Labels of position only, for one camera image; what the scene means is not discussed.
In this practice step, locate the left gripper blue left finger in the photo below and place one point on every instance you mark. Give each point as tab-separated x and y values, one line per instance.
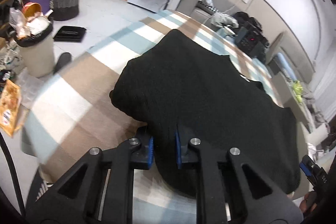
150	153

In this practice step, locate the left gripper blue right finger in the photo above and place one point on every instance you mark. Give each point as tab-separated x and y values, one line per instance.
178	147

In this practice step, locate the black knitted garment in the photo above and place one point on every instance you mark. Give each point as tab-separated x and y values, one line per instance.
182	90

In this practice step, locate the pile of black clothes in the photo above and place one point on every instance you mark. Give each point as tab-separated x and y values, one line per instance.
242	17

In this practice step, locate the person's right hand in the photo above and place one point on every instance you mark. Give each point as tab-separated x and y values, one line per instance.
309	203

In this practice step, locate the checkered tablecloth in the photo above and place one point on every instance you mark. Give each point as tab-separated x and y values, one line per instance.
73	113

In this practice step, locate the yellow-green toy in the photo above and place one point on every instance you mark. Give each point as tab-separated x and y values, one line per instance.
297	90

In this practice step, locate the light blue pillow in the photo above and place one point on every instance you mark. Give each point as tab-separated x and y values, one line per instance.
285	66

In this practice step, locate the black electric pressure cooker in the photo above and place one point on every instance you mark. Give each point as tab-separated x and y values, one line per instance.
250	40

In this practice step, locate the black tray on floor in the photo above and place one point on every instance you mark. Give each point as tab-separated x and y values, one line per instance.
72	34

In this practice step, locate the grey sofa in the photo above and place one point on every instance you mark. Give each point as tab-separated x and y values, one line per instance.
202	14

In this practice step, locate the orange snack package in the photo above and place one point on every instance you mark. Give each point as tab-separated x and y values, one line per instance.
9	108

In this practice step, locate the beige trash bin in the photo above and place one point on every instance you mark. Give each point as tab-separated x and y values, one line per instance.
36	46

